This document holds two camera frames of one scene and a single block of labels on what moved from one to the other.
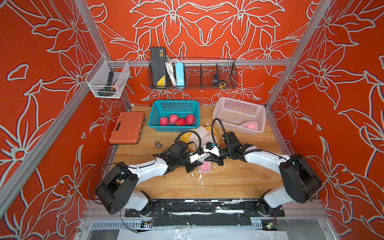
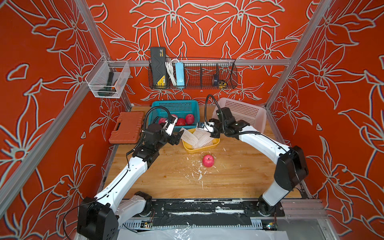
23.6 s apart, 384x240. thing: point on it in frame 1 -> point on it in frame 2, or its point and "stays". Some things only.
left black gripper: [191, 168] -> [175, 140]
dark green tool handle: [109, 90] stays
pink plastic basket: [240, 116] stays
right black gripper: [214, 158] -> [215, 121]
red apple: [190, 119] stays
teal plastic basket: [165, 108] stays
